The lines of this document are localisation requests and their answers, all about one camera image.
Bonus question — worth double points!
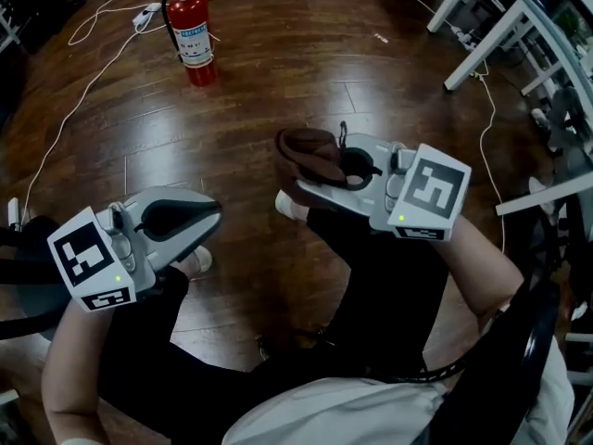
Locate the person's left white shoe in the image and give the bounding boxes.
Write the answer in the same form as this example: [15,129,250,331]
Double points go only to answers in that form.
[177,245,214,275]

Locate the grey black chair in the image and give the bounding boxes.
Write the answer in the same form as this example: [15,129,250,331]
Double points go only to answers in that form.
[0,215,69,343]

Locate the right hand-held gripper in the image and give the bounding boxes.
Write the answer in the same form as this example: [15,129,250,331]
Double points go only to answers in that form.
[295,132,473,243]

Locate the person's white shirt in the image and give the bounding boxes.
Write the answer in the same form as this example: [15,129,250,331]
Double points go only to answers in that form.
[221,335,576,445]

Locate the white table bar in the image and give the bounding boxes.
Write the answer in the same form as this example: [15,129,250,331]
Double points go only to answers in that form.
[495,172,593,218]

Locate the black body-worn cable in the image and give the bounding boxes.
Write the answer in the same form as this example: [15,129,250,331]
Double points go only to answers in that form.
[364,270,562,385]

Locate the white power strip with cable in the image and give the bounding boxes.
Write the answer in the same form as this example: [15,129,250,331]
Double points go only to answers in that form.
[19,0,169,224]

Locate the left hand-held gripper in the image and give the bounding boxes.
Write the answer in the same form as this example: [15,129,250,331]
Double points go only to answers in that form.
[45,185,223,314]

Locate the person's white shoe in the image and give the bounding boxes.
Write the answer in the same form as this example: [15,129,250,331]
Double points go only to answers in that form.
[273,188,310,223]
[177,245,214,275]

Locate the person's black trousers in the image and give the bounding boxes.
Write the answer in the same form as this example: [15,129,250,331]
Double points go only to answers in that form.
[98,205,454,436]

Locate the person's left forearm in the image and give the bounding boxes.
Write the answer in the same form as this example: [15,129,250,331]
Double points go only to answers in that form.
[40,293,141,445]

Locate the brown cloth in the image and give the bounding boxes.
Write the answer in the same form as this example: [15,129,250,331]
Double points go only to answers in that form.
[274,127,368,210]

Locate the person's right white shoe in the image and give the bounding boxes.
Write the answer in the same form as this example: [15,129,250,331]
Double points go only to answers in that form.
[273,188,310,223]

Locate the red fire extinguisher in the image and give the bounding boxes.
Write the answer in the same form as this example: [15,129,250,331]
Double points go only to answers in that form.
[160,0,220,88]

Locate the person's right forearm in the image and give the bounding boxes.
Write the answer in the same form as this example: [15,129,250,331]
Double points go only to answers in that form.
[443,214,528,329]

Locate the thin white cable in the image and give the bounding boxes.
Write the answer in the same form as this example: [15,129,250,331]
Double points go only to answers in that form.
[475,61,507,255]

